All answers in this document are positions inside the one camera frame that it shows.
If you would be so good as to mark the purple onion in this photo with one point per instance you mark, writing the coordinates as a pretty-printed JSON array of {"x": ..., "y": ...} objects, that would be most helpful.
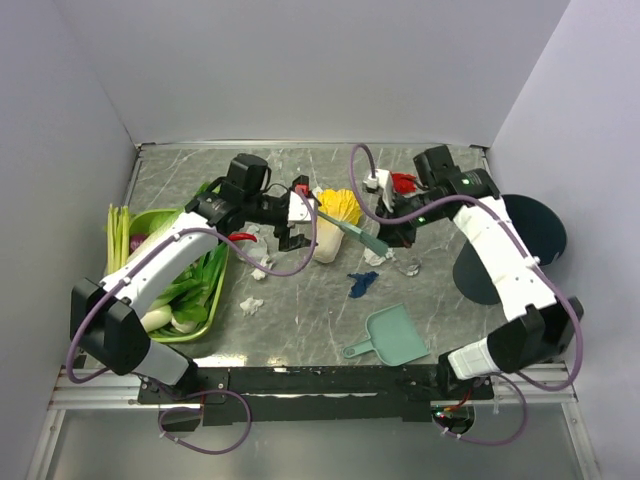
[{"x": 135, "y": 241}]

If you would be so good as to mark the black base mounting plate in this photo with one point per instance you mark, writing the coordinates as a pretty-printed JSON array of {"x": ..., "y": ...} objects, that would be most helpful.
[{"x": 223, "y": 395}]

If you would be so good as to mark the white paper scrap top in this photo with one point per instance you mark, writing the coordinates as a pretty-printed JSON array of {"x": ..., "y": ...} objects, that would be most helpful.
[{"x": 316, "y": 194}]

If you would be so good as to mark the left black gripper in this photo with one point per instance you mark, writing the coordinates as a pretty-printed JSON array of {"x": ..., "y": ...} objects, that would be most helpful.
[{"x": 286, "y": 242}]

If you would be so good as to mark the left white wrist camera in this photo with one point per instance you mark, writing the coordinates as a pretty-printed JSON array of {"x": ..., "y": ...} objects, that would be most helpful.
[{"x": 300, "y": 207}]

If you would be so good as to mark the teal dustpan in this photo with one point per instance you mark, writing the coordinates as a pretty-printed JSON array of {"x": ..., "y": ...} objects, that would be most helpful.
[{"x": 392, "y": 336}]

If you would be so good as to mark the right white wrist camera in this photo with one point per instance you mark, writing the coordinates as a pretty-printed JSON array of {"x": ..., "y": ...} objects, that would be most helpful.
[{"x": 381, "y": 183}]

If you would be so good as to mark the yellow napa cabbage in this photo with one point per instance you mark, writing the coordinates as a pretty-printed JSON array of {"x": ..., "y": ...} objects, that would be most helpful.
[{"x": 341, "y": 205}]

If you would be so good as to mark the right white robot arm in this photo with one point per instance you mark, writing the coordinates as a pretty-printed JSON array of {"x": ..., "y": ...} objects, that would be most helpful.
[{"x": 540, "y": 320}]

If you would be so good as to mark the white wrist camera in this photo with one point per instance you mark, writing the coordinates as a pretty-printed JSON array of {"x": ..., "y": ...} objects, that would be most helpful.
[
  {"x": 300, "y": 207},
  {"x": 381, "y": 183}
]

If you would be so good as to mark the red chili pepper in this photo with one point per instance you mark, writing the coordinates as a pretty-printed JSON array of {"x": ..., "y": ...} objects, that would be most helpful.
[{"x": 242, "y": 236}]

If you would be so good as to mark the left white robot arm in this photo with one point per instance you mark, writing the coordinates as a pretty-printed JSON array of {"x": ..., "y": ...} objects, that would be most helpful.
[{"x": 106, "y": 315}]

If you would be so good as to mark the dark blue bin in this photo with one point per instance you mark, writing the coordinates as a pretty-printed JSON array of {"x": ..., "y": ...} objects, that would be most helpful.
[{"x": 541, "y": 230}]

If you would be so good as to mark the red paper scrap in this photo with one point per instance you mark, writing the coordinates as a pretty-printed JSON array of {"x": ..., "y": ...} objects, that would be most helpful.
[{"x": 403, "y": 183}]

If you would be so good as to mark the blue crumpled paper scrap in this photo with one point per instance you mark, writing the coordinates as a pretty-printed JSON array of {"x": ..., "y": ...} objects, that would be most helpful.
[{"x": 361, "y": 283}]

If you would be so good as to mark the green vegetable tray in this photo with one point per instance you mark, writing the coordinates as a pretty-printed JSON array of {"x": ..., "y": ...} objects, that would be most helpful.
[{"x": 205, "y": 310}]

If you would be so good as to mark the green onion stalks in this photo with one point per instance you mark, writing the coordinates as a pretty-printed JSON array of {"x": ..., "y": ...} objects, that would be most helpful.
[{"x": 118, "y": 236}]

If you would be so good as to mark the teal hand brush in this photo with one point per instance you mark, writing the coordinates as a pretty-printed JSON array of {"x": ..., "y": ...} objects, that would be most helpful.
[{"x": 377, "y": 246}]

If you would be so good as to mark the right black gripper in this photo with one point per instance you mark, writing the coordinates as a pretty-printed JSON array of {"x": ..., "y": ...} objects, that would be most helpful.
[{"x": 396, "y": 235}]

